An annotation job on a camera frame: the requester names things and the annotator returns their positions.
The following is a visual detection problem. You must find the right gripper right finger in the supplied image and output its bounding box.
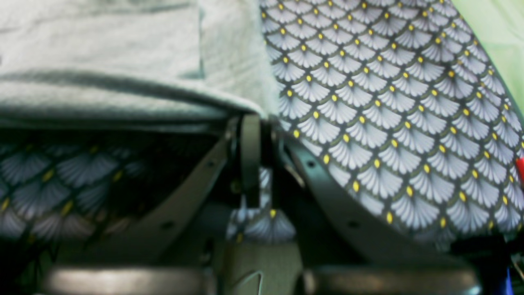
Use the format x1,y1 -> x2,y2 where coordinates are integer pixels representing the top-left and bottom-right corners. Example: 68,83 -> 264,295
270,123 -> 482,295

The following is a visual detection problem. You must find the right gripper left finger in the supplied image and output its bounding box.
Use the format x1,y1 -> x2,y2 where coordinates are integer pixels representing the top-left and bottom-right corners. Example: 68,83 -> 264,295
41,115 -> 262,295

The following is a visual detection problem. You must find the grey T-shirt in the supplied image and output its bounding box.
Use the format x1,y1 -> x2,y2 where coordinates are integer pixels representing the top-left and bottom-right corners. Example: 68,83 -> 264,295
1,0 -> 279,131

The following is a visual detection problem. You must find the fan-patterned tablecloth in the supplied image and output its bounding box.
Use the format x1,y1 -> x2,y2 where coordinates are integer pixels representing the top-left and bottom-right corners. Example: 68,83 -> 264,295
1,0 -> 523,244

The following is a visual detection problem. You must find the red clamp pad right edge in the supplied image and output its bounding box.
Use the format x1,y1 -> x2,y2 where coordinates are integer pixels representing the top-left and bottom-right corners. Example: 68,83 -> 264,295
516,157 -> 524,183

